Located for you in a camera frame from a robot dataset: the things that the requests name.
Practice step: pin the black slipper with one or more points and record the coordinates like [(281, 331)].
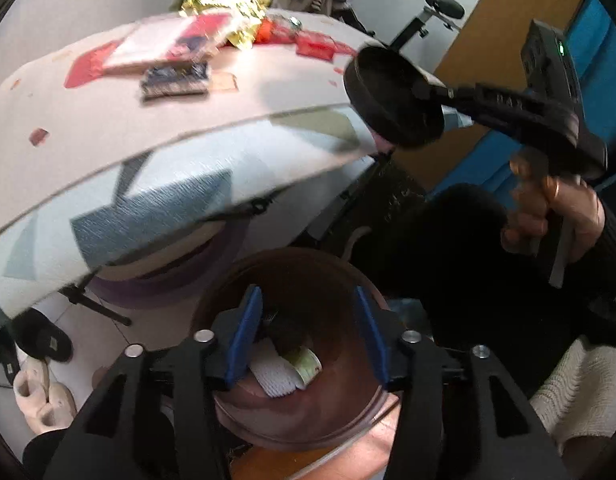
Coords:
[(2, 356), (40, 335)]

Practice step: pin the person's right hand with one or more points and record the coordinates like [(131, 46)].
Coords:
[(582, 205)]

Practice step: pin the crushed paper cup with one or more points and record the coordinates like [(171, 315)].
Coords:
[(305, 366)]

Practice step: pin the blue panel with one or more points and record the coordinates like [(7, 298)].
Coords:
[(602, 35)]

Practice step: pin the purple round stool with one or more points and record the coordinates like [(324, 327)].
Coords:
[(153, 282)]

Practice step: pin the pink foam pouch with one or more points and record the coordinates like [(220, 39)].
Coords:
[(148, 42)]

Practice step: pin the brown transparent bowl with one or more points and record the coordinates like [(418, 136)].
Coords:
[(338, 285)]

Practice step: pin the brown wooden panel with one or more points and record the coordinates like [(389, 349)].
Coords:
[(512, 15)]

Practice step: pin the black fleece garment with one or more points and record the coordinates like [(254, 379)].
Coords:
[(462, 230)]

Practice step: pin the beige slipper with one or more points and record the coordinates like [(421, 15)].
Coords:
[(32, 385), (53, 410)]

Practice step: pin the gold foil wrapper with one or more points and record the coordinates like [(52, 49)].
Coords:
[(213, 0)]

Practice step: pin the blue carton box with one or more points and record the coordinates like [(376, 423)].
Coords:
[(175, 80)]

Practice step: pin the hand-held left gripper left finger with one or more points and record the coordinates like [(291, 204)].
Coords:
[(244, 332)]

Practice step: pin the person's right forearm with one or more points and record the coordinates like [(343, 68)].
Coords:
[(612, 245)]

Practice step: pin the black round bin lid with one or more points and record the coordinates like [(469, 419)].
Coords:
[(387, 95)]

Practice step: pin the cream knit cloth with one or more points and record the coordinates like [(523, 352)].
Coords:
[(582, 390)]

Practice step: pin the red snack packet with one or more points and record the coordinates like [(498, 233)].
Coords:
[(315, 46)]

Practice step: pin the printed tablecloth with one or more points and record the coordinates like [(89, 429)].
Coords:
[(138, 125)]

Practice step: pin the black table leg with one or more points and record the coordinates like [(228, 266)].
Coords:
[(95, 306)]

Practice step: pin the white foam net sleeve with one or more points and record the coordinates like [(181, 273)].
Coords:
[(273, 375)]

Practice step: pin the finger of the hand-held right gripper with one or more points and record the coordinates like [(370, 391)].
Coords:
[(492, 100)]

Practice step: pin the black exercise bike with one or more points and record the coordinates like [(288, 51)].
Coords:
[(445, 6)]

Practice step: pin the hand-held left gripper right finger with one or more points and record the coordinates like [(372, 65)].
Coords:
[(371, 340)]

